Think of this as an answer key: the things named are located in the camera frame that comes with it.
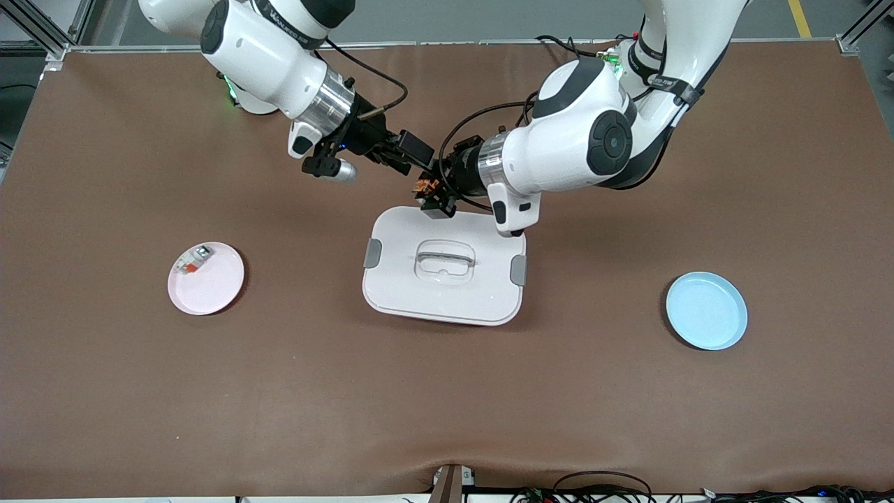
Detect white lidded storage box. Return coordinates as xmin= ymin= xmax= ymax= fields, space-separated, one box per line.
xmin=362 ymin=205 xmax=527 ymax=327

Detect brown table mat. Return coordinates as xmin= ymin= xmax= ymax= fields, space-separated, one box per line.
xmin=0 ymin=41 xmax=894 ymax=498

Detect pink round plate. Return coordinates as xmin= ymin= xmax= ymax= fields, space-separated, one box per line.
xmin=168 ymin=242 xmax=246 ymax=316

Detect light blue round plate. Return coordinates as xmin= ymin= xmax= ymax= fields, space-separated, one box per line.
xmin=666 ymin=271 xmax=749 ymax=351

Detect white box lid handle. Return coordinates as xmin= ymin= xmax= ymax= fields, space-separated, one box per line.
xmin=415 ymin=240 xmax=476 ymax=280

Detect silver table edge rail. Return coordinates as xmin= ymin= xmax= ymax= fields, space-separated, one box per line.
xmin=66 ymin=38 xmax=839 ymax=52

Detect black left arm base cables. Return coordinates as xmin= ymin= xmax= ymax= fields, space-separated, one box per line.
xmin=536 ymin=34 xmax=629 ymax=61

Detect white circuit breaker switch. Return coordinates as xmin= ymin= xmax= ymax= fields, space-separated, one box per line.
xmin=175 ymin=245 xmax=214 ymax=275

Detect brown camera mounting post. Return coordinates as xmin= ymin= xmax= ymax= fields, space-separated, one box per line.
xmin=428 ymin=464 xmax=477 ymax=503

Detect black cable loop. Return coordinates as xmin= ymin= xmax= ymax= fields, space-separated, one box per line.
xmin=552 ymin=471 xmax=654 ymax=503

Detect aluminium frame profile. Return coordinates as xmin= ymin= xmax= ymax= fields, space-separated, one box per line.
xmin=0 ymin=0 xmax=95 ymax=64
xmin=837 ymin=0 xmax=894 ymax=55

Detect tangled black cable bundle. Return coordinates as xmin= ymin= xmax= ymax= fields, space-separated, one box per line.
xmin=698 ymin=484 xmax=894 ymax=503

